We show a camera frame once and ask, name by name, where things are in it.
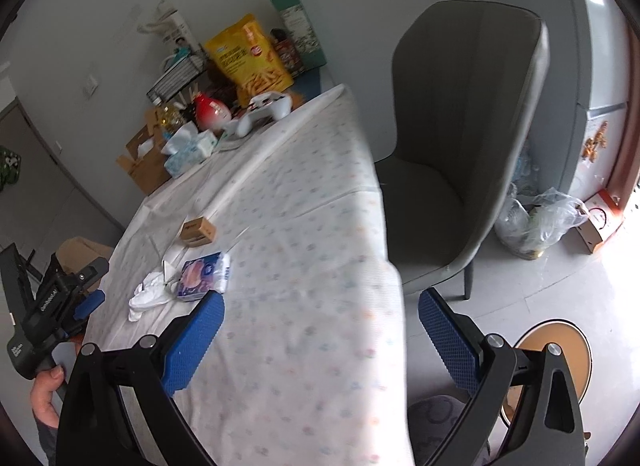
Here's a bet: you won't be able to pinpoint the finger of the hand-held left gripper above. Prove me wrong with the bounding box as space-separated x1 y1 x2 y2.
72 290 106 321
75 257 110 293

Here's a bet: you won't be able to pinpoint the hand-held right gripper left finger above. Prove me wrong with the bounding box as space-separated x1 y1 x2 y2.
52 290 226 466

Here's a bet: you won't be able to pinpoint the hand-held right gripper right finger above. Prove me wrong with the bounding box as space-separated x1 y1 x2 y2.
418 288 587 466

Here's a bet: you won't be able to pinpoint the white tissue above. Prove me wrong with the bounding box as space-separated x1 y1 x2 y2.
127 271 176 323

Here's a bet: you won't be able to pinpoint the person's left forearm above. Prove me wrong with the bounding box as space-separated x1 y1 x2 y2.
33 413 59 458

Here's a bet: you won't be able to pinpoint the person's left hand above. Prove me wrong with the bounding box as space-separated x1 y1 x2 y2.
30 365 68 429

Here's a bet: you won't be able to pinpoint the large tan cardboard box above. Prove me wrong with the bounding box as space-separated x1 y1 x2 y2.
56 237 115 269

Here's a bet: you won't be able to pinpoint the blue pink tissue packet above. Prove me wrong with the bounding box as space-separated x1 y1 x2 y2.
176 252 232 303

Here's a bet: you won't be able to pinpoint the person's grey patterned trousers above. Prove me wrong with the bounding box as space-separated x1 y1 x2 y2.
407 394 493 466

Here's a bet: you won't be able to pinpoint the grey door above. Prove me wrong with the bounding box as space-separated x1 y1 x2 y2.
0 96 126 257

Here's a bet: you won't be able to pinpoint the small brown cardboard box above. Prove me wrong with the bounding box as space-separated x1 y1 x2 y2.
181 217 217 247

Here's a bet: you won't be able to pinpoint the open brown cardboard box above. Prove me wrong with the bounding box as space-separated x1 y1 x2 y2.
116 108 173 197

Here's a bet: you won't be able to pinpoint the white dotted tablecloth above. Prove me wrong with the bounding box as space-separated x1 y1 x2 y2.
65 84 416 466

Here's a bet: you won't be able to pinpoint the green patterned hanging bag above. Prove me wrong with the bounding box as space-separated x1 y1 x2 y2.
0 146 23 191

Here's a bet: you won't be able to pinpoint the soft tissue pack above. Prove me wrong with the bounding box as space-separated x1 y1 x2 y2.
161 125 219 177

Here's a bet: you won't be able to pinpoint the clear plastic bag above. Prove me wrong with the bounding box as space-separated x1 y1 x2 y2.
495 187 591 261

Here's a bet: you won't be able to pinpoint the yellow oil bottle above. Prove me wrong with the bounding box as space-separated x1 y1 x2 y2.
155 103 184 137

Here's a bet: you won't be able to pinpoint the blue plastic bags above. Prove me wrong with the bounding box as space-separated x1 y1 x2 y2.
510 141 533 197

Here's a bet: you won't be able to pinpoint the orange and white box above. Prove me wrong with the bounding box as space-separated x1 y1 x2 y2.
575 189 626 253

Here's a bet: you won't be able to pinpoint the black utensil holder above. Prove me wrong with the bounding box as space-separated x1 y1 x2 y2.
180 80 207 114

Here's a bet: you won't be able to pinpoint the red and white vase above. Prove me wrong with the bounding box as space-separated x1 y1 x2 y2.
192 93 233 133

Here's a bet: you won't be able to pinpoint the grey upholstered chair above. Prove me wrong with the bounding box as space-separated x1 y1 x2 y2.
372 0 551 303

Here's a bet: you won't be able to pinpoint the white game controller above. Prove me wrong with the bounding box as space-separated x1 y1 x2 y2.
222 93 293 138

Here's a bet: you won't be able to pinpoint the pink curtain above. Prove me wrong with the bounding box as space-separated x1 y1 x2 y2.
607 96 640 227

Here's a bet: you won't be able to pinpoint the wooden fridge magnet cluster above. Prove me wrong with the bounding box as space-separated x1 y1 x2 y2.
582 121 611 163

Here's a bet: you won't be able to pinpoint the white printed carton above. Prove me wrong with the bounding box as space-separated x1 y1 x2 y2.
139 0 198 59

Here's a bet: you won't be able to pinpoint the yellow snack bag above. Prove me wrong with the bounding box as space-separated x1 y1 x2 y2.
202 13 294 107

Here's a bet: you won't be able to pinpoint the red snack tin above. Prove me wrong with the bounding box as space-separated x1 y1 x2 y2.
272 28 304 76

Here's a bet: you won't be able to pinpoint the pale blue refrigerator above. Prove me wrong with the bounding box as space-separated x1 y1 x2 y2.
565 0 636 207

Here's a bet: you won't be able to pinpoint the tall green box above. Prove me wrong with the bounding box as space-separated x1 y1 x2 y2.
267 0 328 72

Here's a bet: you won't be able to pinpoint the black wire basket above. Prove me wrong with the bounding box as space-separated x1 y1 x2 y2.
146 53 211 104

